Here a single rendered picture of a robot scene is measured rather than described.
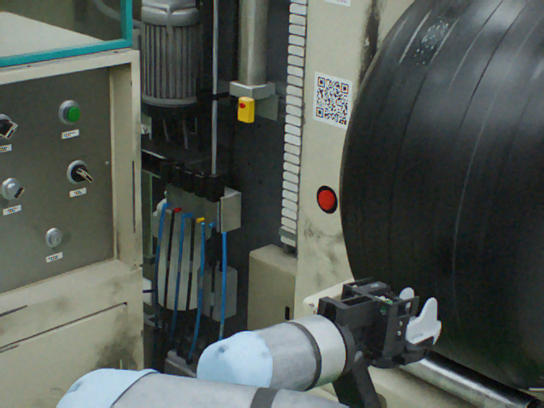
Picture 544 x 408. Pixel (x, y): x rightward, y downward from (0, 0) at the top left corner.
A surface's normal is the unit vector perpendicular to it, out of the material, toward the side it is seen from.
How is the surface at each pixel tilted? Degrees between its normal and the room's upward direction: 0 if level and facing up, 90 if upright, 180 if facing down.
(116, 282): 90
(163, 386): 5
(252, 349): 24
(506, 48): 46
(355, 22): 90
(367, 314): 90
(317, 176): 90
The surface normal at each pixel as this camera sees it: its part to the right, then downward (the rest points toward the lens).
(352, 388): -0.65, 0.59
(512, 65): -0.52, -0.44
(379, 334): -0.71, 0.11
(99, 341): 0.70, 0.28
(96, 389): -0.05, -0.84
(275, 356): 0.59, -0.45
